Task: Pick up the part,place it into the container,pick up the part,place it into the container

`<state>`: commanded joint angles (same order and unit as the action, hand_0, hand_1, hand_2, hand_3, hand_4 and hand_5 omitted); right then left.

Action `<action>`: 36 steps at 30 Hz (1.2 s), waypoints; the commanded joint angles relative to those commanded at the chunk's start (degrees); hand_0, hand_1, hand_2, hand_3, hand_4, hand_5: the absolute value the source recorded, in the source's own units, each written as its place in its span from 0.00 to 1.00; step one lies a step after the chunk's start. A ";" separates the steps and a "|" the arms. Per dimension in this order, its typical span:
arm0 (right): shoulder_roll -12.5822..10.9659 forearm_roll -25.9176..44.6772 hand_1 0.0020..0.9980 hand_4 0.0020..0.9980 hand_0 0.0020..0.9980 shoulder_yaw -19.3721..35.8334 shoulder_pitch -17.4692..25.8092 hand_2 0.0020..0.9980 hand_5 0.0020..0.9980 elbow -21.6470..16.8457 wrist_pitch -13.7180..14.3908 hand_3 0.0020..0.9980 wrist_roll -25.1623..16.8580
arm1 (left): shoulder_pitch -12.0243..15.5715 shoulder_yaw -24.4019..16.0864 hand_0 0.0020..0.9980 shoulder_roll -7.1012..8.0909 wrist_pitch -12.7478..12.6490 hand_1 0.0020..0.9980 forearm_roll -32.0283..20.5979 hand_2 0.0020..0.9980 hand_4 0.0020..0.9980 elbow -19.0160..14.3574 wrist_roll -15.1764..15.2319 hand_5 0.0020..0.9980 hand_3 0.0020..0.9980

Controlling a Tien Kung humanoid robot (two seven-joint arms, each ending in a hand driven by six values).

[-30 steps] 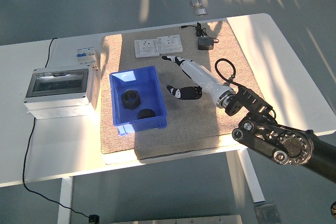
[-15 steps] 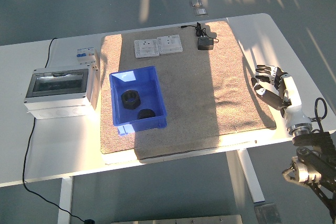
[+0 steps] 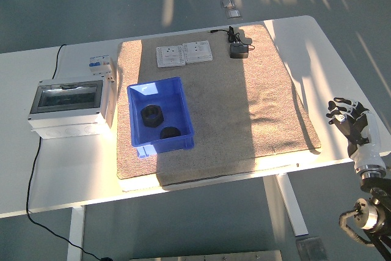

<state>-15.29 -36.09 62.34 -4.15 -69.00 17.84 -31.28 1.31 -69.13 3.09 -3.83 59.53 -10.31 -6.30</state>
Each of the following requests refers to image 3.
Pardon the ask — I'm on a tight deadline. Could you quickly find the small grey metal floor plate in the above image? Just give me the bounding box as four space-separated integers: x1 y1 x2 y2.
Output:
295 236 329 261

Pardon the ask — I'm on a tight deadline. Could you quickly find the small black hex nut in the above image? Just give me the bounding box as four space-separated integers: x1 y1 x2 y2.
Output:
159 126 182 141

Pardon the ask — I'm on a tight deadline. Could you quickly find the black adapter cord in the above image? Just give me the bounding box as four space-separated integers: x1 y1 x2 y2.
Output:
208 25 256 51

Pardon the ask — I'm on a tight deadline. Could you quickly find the cream circuit breaker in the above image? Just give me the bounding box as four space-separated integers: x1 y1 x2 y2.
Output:
105 57 118 84

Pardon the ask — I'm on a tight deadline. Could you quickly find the black power adapter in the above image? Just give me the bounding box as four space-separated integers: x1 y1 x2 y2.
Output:
229 43 250 59

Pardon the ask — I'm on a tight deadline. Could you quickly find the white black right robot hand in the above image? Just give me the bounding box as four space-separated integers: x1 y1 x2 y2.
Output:
326 97 387 171

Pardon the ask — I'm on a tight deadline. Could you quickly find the grey distribution box, clear cover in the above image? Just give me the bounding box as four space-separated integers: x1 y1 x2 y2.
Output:
27 79 117 140

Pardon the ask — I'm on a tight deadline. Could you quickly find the white table leg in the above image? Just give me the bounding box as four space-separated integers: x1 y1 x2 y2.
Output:
276 172 309 237
67 207 87 261

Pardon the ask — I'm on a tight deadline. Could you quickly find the large black hex nut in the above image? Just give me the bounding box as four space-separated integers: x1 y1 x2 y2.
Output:
140 105 166 128

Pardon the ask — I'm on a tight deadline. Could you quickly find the long grey metal plate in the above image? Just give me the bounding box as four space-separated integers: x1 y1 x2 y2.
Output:
128 249 282 261

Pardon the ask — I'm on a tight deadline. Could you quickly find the white wall socket panel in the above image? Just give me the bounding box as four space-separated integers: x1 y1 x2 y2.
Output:
155 45 187 68
182 40 213 64

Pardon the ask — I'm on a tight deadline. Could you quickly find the grey-brown mat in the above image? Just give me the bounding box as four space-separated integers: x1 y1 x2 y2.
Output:
117 24 321 187

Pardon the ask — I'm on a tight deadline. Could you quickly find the long black power cable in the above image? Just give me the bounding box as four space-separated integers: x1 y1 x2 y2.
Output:
26 43 104 259

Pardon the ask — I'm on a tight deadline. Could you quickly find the blue white circuit breaker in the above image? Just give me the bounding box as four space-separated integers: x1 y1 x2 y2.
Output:
88 54 112 76

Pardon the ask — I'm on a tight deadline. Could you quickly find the blue plastic bin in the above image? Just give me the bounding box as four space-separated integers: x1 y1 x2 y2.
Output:
126 76 196 159

